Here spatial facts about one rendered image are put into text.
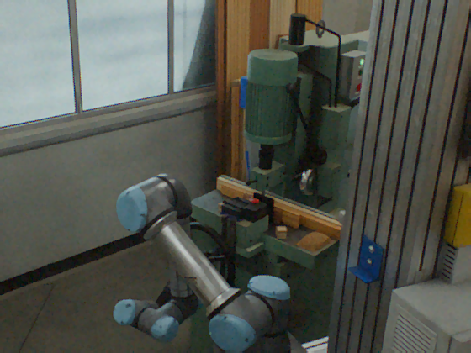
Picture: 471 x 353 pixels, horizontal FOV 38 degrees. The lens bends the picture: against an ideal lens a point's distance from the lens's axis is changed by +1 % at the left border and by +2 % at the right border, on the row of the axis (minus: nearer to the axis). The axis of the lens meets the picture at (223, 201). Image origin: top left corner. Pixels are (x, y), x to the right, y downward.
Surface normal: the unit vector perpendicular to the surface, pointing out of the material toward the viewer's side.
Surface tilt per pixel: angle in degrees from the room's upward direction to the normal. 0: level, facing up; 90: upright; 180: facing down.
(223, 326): 94
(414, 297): 0
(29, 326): 1
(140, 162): 90
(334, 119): 90
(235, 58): 87
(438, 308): 0
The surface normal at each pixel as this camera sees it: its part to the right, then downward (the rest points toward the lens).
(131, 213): -0.67, 0.22
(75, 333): 0.04, -0.90
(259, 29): 0.68, 0.29
